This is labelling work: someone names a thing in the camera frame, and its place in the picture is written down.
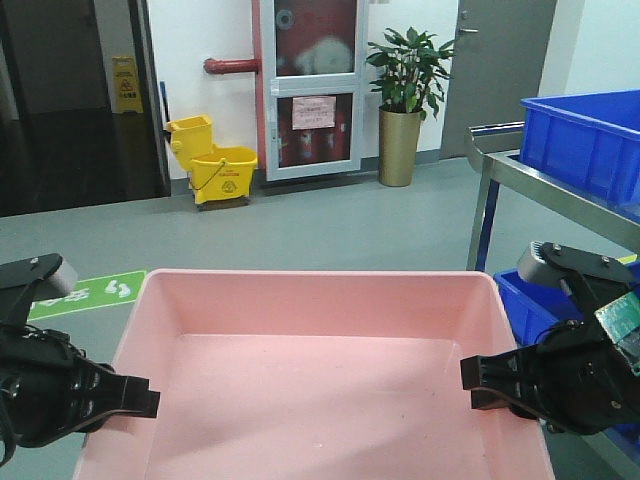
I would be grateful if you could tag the stainless steel shelf cart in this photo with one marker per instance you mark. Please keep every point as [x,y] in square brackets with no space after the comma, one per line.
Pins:
[619,224]

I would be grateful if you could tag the red fire hose cabinet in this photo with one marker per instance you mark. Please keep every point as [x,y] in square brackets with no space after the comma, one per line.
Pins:
[310,86]

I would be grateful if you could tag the yellow wet floor sign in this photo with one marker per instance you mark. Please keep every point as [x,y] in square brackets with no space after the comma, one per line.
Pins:
[126,85]

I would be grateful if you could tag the pink plastic bin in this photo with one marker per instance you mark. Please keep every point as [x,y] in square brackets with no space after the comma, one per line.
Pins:
[313,375]

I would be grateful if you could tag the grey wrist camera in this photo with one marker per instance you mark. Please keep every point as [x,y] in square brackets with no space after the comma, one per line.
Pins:
[30,280]
[589,279]

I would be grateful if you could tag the potted plant gold pot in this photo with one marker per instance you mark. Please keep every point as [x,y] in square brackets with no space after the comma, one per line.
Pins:
[411,72]

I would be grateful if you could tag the green circuit board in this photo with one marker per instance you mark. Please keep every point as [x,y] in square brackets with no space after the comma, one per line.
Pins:
[620,321]

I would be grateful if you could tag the blue crate on shelf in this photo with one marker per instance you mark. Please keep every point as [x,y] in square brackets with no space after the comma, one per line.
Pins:
[589,141]

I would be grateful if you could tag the blue crate lower shelf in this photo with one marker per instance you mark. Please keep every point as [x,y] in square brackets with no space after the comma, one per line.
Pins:
[610,454]

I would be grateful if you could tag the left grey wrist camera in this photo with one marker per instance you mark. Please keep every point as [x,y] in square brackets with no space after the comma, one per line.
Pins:
[30,280]

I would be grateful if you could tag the yellow mop bucket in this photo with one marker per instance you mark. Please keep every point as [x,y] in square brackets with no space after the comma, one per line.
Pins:
[216,174]

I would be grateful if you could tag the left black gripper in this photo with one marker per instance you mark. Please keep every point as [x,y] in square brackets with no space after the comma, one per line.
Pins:
[39,369]

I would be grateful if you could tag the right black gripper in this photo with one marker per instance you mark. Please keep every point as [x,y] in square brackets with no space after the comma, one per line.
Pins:
[585,387]

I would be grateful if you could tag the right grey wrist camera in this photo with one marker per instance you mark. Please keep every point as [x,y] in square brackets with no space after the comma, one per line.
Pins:
[589,279]

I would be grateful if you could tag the red pipe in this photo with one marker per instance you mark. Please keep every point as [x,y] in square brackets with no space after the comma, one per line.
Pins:
[226,67]

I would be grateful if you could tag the grey door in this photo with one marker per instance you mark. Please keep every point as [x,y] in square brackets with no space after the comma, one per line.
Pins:
[500,50]

